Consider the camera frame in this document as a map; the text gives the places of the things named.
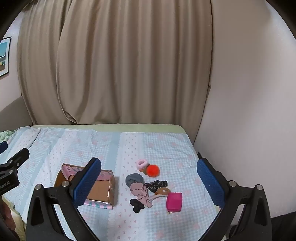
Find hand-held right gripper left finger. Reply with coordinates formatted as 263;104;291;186
26;158;102;241

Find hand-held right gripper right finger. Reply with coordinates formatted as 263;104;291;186
196;152;272;241

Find cardboard box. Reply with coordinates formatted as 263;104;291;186
54;163;115;209

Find magenta pouch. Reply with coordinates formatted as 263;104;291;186
166;192;183;215

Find orange fluffy item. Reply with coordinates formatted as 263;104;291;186
148;187;171;202

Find grey sock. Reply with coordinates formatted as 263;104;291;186
125;173;145;188

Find pink sock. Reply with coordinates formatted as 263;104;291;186
129;182;154;208

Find dark patterned scrunchie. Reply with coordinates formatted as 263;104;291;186
144;179;168;193

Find black bow hair tie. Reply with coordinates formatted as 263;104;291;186
130;198;146;214

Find beige headboard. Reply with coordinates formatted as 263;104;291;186
0;96;35;133

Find pink fluffy scrunchie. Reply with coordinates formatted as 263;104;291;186
136;159;149;171

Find blue pink printed blanket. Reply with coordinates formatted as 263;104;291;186
0;126;222;241

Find orange pompom hair clip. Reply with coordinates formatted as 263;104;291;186
142;164;160;178

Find green bed sheet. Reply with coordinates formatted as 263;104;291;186
0;124;185;142

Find dark cloth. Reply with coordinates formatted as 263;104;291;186
270;209;296;241

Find beige curtain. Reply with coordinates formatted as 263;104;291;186
17;0;213;126

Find framed wall picture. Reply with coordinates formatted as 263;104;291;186
0;37;12;78

